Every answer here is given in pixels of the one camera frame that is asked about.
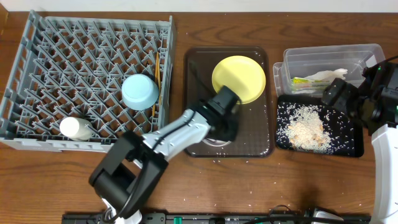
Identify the white napkin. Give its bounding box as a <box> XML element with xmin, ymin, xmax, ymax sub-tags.
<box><xmin>306</xmin><ymin>68</ymin><xmax>348</xmax><ymax>82</ymax></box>

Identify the pink bowl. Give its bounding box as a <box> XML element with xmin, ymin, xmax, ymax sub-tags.
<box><xmin>203</xmin><ymin>138</ymin><xmax>231</xmax><ymax>147</ymax></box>

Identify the green snack wrapper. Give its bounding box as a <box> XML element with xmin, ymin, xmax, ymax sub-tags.
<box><xmin>292</xmin><ymin>77</ymin><xmax>329</xmax><ymax>91</ymax></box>

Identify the rice and nutshell pile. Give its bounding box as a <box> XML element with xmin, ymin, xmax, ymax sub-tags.
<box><xmin>276</xmin><ymin>102</ymin><xmax>355</xmax><ymax>156</ymax></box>

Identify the wooden chopstick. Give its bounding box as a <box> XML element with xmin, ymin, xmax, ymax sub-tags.
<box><xmin>152</xmin><ymin>60</ymin><xmax>161</xmax><ymax>118</ymax></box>
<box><xmin>155</xmin><ymin>52</ymin><xmax>161</xmax><ymax>91</ymax></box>

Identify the light blue bowl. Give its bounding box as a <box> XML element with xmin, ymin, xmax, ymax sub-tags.
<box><xmin>121</xmin><ymin>74</ymin><xmax>159</xmax><ymax>110</ymax></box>

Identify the white cup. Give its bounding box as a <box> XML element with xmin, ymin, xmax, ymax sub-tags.
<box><xmin>60</xmin><ymin>117</ymin><xmax>93</xmax><ymax>141</ymax></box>

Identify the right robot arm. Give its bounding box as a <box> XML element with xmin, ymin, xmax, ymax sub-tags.
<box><xmin>322</xmin><ymin>59</ymin><xmax>397</xmax><ymax>223</ymax></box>

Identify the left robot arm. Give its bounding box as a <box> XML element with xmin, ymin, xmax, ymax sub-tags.
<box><xmin>89</xmin><ymin>97</ymin><xmax>241</xmax><ymax>223</ymax></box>

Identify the yellow plate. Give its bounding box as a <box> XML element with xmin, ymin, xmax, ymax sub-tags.
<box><xmin>211</xmin><ymin>55</ymin><xmax>266</xmax><ymax>104</ymax></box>

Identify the dark brown serving tray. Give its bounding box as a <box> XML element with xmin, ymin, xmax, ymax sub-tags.
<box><xmin>184</xmin><ymin>47</ymin><xmax>275</xmax><ymax>157</ymax></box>

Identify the clear plastic bin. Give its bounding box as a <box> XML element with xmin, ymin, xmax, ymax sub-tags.
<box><xmin>273</xmin><ymin>44</ymin><xmax>386</xmax><ymax>97</ymax></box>

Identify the black tray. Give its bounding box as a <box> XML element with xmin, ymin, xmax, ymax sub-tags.
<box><xmin>275</xmin><ymin>94</ymin><xmax>364</xmax><ymax>158</ymax></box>

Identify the grey dish rack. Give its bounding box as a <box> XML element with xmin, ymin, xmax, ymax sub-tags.
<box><xmin>1</xmin><ymin>11</ymin><xmax>177</xmax><ymax>152</ymax></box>

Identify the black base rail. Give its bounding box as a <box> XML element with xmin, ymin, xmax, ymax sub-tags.
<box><xmin>60</xmin><ymin>205</ymin><xmax>374</xmax><ymax>224</ymax></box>

